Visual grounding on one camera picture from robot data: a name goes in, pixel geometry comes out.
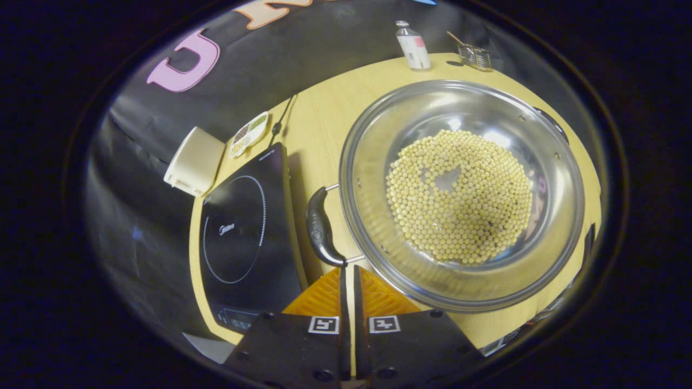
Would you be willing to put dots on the small clear bottle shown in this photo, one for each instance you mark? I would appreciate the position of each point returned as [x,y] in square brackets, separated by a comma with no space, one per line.
[415,48]

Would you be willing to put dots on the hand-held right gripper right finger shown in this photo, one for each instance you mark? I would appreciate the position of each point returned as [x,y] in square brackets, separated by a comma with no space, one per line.
[416,351]

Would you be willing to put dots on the white toaster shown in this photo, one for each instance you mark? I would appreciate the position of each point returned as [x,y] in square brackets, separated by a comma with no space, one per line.
[194,161]

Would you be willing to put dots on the wooden stick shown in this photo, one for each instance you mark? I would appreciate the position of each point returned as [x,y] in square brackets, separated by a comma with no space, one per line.
[457,38]

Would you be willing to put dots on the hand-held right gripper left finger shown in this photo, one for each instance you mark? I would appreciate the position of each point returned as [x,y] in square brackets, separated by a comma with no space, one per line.
[292,351]

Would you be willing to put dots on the white divided dish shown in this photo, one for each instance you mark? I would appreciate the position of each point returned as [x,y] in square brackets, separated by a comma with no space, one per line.
[250,134]

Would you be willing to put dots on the black backdrop cloth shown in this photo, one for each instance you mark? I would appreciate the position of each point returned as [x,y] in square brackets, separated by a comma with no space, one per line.
[303,59]

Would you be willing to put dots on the pile of soybeans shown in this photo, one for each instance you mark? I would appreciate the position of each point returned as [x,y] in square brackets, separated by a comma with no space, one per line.
[459,200]

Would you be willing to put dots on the black induction cooktop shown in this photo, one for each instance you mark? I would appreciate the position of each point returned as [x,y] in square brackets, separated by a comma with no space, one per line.
[238,227]

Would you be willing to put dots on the stainless steel pot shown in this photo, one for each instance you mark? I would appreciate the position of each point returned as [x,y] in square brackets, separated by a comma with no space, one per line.
[378,140]

